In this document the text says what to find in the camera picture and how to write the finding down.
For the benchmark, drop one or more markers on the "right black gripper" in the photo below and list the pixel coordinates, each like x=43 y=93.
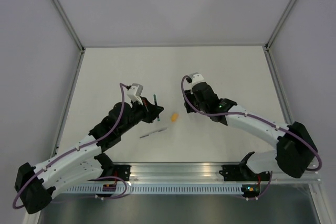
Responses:
x=189 y=97

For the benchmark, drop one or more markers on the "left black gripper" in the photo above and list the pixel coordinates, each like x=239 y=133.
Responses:
x=150 y=111

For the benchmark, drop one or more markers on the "green pen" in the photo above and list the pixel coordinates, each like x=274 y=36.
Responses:
x=156 y=105

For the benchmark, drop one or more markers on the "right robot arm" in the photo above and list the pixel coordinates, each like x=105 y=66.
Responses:
x=293 y=148

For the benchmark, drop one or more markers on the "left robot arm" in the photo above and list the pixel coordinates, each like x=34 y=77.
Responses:
x=37 y=185

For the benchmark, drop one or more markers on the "grey purple pen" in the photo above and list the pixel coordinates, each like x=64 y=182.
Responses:
x=153 y=132

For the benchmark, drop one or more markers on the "orange pen cap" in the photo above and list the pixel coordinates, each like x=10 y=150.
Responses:
x=174 y=117

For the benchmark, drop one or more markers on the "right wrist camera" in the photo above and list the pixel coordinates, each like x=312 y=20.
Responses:
x=194 y=79

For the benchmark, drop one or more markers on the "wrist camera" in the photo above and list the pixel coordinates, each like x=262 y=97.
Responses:
x=194 y=79
x=134 y=93

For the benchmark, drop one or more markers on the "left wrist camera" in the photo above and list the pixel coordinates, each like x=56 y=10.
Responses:
x=134 y=93

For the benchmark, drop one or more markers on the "aluminium mounting rail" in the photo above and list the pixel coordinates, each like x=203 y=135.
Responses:
x=201 y=172

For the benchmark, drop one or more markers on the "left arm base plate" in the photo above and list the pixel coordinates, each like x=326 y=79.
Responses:
x=122 y=171

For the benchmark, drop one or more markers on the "right aluminium frame post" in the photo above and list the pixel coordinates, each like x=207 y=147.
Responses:
x=267 y=47

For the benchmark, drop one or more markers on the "aluminium frame post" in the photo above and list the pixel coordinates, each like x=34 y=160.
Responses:
x=267 y=47
x=74 y=72

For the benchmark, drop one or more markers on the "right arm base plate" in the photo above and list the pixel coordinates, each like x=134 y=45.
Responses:
x=236 y=173

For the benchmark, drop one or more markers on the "white slotted cable duct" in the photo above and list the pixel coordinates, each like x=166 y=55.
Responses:
x=158 y=189

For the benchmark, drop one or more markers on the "left aluminium frame post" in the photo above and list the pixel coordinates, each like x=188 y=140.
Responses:
x=74 y=72

